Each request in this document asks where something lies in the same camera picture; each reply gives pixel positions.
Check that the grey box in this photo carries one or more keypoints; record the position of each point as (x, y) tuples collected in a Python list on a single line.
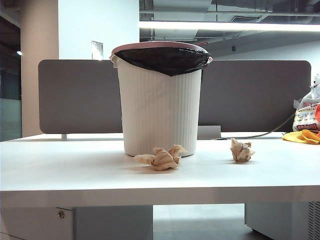
[(211, 132)]

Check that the long ceiling light strip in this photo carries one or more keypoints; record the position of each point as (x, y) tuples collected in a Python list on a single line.
[(225, 25)]

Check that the white vented cabinet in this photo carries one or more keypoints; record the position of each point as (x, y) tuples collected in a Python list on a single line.
[(275, 217)]

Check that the round cabinet lock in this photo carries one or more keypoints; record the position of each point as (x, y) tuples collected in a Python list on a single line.
[(60, 214)]

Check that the wide crumpled brown paper ball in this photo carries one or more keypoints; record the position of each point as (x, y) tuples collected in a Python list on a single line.
[(162, 161)]

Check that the black trash bag liner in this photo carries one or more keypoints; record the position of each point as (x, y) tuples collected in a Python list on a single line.
[(162, 61)]

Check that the small round lamp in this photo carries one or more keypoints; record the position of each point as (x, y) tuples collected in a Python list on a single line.
[(19, 53)]

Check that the yellow cloth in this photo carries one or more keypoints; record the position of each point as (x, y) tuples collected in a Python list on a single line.
[(297, 137)]

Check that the compact crumpled brown paper ball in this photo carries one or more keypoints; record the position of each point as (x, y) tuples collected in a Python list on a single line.
[(240, 153)]

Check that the white divider bracket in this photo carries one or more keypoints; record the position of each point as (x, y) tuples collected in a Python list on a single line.
[(64, 137)]

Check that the printed clear plastic bag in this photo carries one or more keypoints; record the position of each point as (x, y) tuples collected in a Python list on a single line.
[(306, 112)]

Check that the white drawer cabinet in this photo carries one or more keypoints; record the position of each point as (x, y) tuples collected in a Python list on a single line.
[(112, 222)]

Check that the grey desk divider panel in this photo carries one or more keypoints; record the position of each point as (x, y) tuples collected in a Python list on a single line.
[(80, 100)]

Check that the orange plastic item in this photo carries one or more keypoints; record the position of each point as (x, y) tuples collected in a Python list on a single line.
[(318, 111)]

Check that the white ribbed trash can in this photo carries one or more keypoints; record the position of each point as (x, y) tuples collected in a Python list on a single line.
[(160, 112)]

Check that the ceiling air vent grille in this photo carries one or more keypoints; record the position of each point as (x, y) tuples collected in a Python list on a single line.
[(246, 18)]

